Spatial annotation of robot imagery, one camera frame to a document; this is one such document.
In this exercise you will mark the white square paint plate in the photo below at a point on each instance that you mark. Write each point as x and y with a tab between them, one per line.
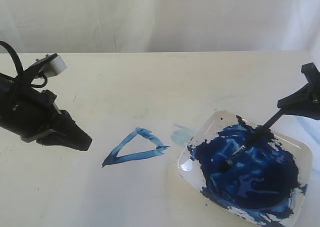
266	185

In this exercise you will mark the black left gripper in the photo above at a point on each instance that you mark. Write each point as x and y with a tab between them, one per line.
34	116

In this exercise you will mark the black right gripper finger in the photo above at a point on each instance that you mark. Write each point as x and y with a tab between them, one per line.
305	102
311	73

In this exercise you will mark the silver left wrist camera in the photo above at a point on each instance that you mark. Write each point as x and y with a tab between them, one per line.
51	65

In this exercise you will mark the black paintbrush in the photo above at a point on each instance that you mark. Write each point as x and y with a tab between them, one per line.
248	143

